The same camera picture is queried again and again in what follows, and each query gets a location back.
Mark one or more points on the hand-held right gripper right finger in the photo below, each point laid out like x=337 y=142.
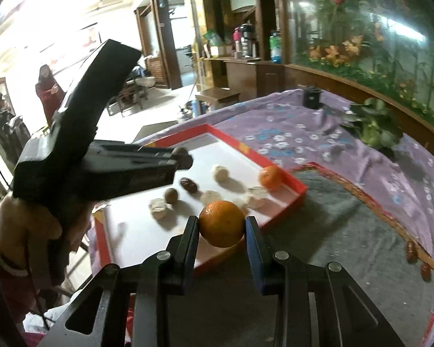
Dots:
x=255 y=256

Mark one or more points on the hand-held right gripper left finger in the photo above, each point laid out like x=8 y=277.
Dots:
x=188 y=256

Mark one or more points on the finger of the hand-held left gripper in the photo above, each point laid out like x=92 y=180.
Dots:
x=159 y=147
x=148 y=159

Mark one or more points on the small orange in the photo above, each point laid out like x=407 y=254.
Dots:
x=221 y=223

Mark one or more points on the red cardboard tray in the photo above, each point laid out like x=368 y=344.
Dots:
x=137 y=224

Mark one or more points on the white lumpy fruit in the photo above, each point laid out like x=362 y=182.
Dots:
x=210 y=197
x=220 y=172
x=158 y=208
x=256 y=195

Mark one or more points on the large orange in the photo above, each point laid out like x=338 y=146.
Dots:
x=271 y=178

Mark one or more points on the person's left forearm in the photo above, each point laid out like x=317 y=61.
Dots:
x=11 y=289

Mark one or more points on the person's left hand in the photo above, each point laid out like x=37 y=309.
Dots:
x=21 y=224

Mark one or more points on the blue bottle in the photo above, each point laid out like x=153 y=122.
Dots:
x=196 y=107

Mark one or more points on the grey mat with red edge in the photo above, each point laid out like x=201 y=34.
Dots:
x=329 y=231

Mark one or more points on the wooden stool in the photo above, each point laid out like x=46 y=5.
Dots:
x=218 y=95

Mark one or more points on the wooden cabinet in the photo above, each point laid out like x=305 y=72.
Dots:
x=246 y=76

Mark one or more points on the purple floral cloth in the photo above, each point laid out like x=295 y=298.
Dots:
x=293 y=141

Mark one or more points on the green bag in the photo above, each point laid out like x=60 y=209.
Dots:
x=212 y=37

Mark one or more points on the pink bottle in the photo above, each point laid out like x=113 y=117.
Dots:
x=237 y=43

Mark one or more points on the green plastic bottle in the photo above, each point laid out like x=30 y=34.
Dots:
x=275 y=47

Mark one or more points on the green leafy plant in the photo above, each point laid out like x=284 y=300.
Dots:
x=374 y=124

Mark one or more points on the flower and bamboo wall mural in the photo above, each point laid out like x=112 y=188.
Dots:
x=365 y=25

